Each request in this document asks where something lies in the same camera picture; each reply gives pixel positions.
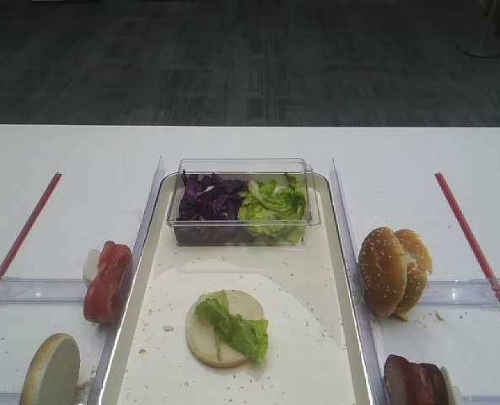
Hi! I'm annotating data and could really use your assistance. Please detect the red tomato slice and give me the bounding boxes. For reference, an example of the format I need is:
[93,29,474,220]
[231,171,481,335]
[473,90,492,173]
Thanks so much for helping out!
[83,240,132,324]

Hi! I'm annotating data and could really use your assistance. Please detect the green lettuce pile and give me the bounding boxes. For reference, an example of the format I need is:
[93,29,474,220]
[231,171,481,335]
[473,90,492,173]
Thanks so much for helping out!
[238,174,306,244]

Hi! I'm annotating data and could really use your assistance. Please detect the green lettuce leaf on bun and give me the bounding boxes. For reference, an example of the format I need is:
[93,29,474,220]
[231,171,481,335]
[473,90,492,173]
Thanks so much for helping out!
[195,290,271,365]

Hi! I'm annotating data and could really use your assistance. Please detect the dark red meat patties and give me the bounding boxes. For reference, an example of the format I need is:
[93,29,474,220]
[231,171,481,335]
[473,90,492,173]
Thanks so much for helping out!
[384,354,449,405]

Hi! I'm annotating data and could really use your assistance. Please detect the clear plastic salad container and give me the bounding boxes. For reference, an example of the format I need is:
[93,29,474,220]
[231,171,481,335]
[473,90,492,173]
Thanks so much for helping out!
[166,158,320,246]

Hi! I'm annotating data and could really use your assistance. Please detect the shredded purple cabbage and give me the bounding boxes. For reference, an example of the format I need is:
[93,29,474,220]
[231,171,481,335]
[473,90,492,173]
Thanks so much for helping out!
[177,170,248,221]

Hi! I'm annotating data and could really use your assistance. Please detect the left clear acrylic divider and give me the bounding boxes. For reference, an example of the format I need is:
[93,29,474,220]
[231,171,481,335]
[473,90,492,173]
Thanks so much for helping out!
[86,160,164,404]

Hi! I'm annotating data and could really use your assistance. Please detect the clear acrylic divider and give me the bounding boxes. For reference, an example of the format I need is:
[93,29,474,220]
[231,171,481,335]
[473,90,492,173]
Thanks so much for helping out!
[86,160,164,404]
[329,159,389,404]

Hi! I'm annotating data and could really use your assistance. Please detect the bottom bun slice on tray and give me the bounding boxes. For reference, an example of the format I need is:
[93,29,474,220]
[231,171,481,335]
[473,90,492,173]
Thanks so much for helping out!
[185,289,263,369]

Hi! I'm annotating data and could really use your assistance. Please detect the front sesame bun top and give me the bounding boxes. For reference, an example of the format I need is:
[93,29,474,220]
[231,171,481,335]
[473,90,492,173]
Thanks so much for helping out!
[358,227,407,316]

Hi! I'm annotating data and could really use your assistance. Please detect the sesame bun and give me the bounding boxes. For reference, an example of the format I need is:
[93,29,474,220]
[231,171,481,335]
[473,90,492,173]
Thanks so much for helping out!
[358,227,407,316]
[394,229,433,321]

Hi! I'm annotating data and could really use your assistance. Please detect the white metal tray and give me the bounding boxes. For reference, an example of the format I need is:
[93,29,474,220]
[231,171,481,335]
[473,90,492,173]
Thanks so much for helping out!
[116,175,370,404]

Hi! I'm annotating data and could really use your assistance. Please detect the rear sesame bun top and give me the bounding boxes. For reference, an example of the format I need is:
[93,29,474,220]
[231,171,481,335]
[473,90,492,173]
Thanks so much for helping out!
[394,229,433,321]

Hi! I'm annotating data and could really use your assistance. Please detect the right red tape strip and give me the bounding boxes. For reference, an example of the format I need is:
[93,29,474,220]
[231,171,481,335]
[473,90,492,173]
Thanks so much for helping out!
[434,172,500,304]

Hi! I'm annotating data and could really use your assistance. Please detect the red tape strip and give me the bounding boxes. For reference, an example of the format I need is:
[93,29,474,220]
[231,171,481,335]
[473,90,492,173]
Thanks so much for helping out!
[0,172,62,282]
[434,172,500,304]

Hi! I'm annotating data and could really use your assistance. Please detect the right clear acrylic divider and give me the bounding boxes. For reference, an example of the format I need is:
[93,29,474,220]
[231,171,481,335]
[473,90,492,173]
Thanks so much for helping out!
[329,159,389,404]

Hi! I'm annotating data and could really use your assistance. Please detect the upright bun slice left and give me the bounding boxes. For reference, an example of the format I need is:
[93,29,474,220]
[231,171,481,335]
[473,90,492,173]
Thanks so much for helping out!
[19,333,80,405]

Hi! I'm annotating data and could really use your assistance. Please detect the left red tape strip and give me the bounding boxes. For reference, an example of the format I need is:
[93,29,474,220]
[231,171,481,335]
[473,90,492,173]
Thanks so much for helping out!
[0,172,62,282]

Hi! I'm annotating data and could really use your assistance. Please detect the white patty holder block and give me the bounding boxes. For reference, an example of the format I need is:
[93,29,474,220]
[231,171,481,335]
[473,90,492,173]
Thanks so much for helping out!
[440,366,464,405]

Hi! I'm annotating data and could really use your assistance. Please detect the upper right clear rail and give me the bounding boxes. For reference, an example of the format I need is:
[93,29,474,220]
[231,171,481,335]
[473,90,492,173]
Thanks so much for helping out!
[418,278,500,309]

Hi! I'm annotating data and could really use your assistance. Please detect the clear rail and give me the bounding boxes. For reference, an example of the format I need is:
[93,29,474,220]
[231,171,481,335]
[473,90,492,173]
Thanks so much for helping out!
[0,276,87,305]
[0,391,21,405]
[461,396,500,405]
[418,278,500,309]

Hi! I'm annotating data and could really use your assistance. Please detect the upper left clear rail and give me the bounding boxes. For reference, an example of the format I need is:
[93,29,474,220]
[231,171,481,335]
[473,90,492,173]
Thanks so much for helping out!
[0,276,87,305]

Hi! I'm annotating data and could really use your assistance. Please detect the lower right clear rail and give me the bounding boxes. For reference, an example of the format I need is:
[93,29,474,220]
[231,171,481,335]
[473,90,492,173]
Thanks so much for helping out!
[461,396,500,405]

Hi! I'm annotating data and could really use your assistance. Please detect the lower left clear rail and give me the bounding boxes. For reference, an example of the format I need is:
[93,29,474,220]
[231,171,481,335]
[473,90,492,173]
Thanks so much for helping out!
[0,391,21,405]

